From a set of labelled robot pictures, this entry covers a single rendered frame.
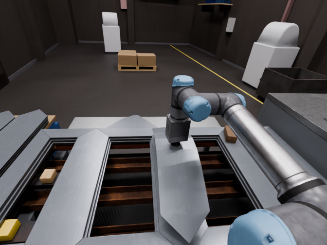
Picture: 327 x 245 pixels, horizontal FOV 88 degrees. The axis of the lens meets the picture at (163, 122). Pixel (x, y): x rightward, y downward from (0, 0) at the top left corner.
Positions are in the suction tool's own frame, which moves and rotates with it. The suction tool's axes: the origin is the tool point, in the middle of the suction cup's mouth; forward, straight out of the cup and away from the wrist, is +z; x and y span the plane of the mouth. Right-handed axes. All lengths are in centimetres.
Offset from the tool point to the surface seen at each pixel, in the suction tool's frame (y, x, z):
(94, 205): 36.7, 9.9, 18.0
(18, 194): 68, -3, 19
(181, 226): 6.3, 29.2, 10.0
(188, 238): 5.1, 32.6, 11.7
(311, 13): -394, -280, -67
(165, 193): 9.5, 19.1, 5.0
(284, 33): -326, -263, -28
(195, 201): -0.6, 23.7, 6.6
